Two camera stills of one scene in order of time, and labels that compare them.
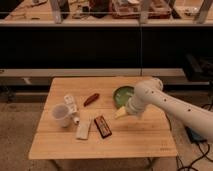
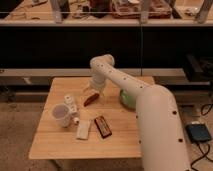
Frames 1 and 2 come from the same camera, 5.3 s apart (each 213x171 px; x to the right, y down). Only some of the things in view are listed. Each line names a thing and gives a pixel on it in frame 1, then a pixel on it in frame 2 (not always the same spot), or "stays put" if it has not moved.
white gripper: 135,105 -> 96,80
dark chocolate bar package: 103,127 stays put
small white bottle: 76,119 stays put
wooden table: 77,120 stays put
